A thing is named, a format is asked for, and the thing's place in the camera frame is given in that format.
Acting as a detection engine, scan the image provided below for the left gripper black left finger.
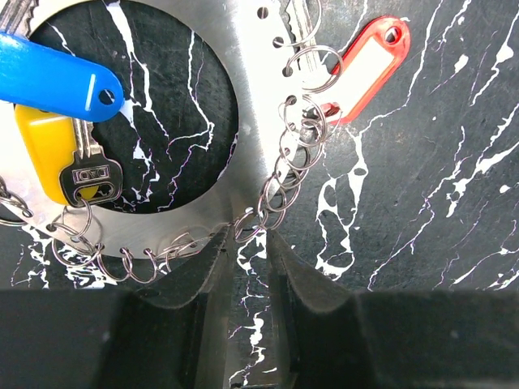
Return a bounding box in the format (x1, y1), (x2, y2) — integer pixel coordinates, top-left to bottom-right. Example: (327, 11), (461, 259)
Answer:
(135, 227), (234, 309)

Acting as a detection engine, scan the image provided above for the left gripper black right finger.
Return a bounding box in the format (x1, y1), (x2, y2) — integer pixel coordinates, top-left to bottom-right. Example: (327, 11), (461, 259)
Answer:
(267, 231), (353, 314)

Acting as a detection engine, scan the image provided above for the silver key on yellow tag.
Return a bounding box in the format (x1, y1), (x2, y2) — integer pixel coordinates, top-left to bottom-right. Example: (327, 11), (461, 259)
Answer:
(59, 118), (123, 207)

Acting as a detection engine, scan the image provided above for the yellow key tag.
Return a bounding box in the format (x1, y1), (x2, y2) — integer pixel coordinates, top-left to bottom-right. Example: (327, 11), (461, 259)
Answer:
(15, 105), (76, 205)

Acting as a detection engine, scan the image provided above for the silver key on red tag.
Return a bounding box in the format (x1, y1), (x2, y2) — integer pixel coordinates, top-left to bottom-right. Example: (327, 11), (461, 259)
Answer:
(285, 0), (324, 88)

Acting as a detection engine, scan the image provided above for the red key tag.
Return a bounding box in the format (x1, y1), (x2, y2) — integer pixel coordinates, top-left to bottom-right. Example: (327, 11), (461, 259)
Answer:
(318, 15), (411, 125)

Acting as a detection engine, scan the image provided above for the blue key tag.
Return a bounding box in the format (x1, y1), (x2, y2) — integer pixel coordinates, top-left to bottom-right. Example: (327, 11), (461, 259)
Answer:
(1, 32), (124, 122)

